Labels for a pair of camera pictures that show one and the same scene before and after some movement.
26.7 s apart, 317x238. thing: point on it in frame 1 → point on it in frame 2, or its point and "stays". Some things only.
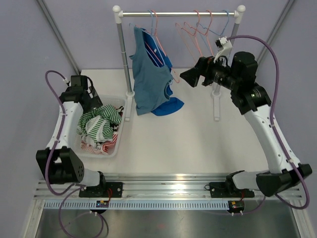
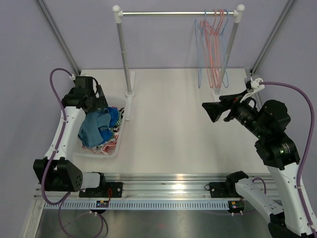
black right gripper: x=206 y=67 → x=215 y=109
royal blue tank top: x=161 y=57 → x=107 y=132
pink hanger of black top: x=205 y=33 → x=216 y=40
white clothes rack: x=215 y=93 stays
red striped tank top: x=108 y=148 stays
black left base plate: x=104 y=190 stays
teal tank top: x=150 y=81 → x=90 y=125
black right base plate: x=224 y=190 stays
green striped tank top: x=98 y=122 → x=116 y=129
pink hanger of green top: x=199 y=49 → x=208 y=30
